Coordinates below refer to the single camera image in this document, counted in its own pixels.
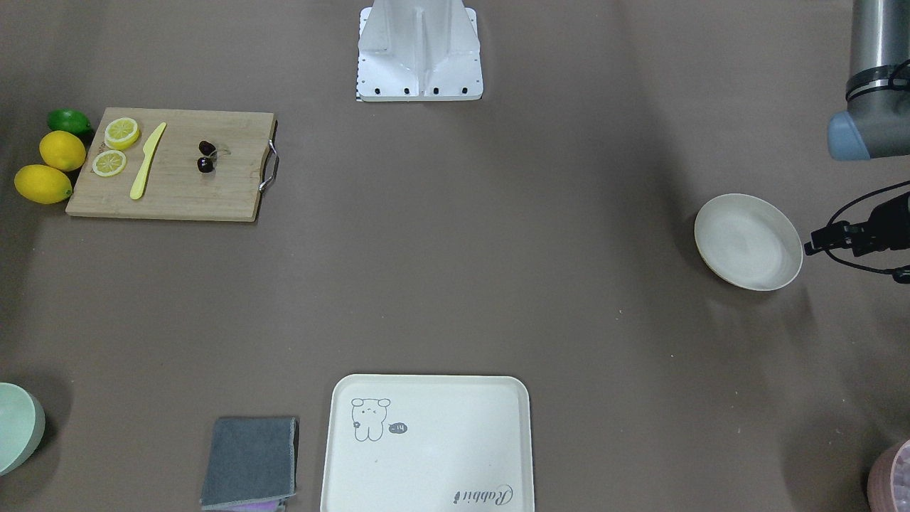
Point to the cream round plate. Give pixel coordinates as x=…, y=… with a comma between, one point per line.
x=748, y=242

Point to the lower yellow lemon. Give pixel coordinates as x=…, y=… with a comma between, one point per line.
x=43, y=184

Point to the pink bowl with ice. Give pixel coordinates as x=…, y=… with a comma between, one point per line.
x=888, y=480

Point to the grey folded cloth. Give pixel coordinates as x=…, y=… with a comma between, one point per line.
x=251, y=464

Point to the lower lemon slice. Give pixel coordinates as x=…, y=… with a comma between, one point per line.
x=109, y=163

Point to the green lime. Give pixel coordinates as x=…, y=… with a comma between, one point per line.
x=69, y=120

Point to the bamboo cutting board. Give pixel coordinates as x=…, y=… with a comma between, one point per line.
x=176, y=189

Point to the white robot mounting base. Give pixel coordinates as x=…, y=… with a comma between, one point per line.
x=418, y=51

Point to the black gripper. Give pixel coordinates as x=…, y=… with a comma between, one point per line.
x=884, y=227

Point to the cream rabbit tray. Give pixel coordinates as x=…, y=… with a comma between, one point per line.
x=429, y=443

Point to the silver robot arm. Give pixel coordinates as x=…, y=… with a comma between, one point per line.
x=875, y=122

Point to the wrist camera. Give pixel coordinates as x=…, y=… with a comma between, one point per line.
x=831, y=237

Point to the lemon slice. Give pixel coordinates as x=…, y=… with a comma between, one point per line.
x=121, y=133
x=109, y=163

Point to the upper yellow lemon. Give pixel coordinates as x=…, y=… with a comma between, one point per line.
x=62, y=150

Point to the mint green bowl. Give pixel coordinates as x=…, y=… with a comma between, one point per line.
x=22, y=424

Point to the yellow lemon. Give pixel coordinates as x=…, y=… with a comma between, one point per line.
x=62, y=150
x=43, y=184

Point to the upper lemon slice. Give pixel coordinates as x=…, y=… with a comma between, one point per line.
x=121, y=133

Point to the yellow plastic knife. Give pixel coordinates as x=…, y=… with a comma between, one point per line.
x=149, y=150

